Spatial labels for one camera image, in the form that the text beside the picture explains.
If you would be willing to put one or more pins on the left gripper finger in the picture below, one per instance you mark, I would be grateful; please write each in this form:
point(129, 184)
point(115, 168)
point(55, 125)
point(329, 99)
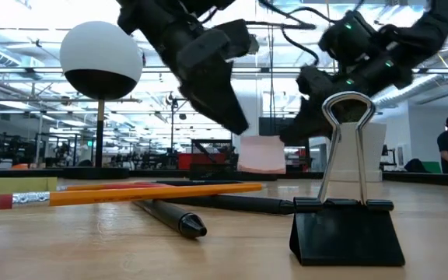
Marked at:
point(216, 97)

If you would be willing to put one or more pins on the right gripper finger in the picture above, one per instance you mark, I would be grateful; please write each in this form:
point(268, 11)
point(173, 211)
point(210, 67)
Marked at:
point(307, 120)

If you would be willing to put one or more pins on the pink sticky note pad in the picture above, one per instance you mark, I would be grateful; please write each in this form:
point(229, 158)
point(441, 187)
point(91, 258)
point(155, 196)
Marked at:
point(262, 155)

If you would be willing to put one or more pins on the black pen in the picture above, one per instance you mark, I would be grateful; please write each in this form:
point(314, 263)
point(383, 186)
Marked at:
point(177, 219)
point(200, 182)
point(247, 204)

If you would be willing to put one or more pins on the small black binder clip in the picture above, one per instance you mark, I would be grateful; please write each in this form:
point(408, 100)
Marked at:
point(344, 233)

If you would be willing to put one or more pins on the long orange pencil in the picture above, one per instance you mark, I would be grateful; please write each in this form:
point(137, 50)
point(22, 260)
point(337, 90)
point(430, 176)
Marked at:
point(130, 194)

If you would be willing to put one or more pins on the short orange pencil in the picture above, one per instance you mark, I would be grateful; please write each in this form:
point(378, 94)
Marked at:
point(80, 187)

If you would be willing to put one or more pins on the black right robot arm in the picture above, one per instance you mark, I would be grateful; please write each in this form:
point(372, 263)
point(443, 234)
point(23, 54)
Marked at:
point(430, 31)

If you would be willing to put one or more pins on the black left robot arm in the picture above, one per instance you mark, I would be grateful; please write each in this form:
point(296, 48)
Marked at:
point(142, 15)

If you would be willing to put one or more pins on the red cabinet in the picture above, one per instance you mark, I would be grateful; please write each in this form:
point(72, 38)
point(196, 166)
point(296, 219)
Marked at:
point(193, 161)

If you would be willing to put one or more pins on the white globe table lamp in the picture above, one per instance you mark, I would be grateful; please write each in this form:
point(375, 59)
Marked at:
point(99, 50)

